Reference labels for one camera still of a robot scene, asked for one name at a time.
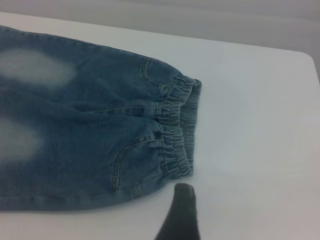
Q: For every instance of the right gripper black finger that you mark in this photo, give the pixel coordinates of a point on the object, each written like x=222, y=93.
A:
x=182, y=215

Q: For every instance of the blue denim shorts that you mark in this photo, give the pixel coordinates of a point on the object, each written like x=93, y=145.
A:
x=87, y=112

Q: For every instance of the white tablecloth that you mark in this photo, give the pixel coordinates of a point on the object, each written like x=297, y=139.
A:
x=250, y=150

